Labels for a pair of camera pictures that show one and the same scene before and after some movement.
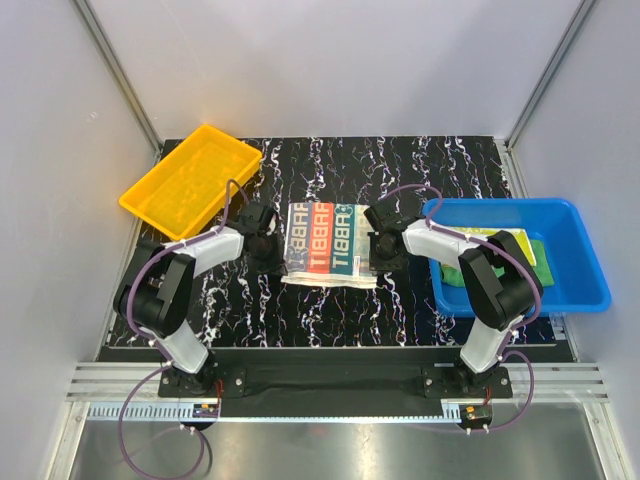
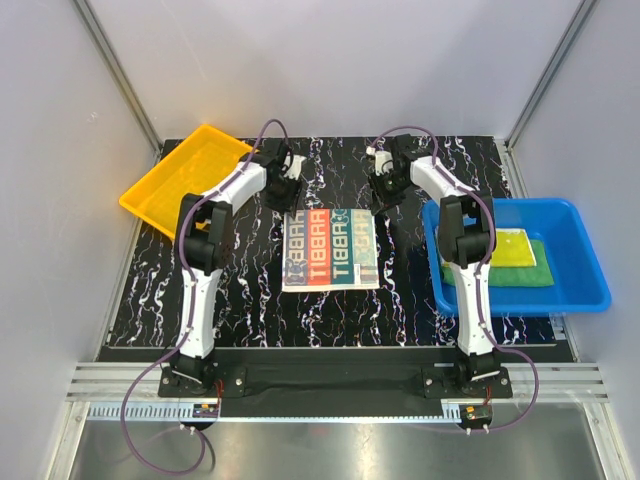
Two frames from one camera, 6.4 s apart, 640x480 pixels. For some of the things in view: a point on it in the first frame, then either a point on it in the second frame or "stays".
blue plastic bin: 579,281 stays
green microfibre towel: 451,277 stays
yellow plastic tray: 188,181 stays
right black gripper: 376,264 -> 379,199
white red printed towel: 327,245 stays
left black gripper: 276,265 -> 288,203
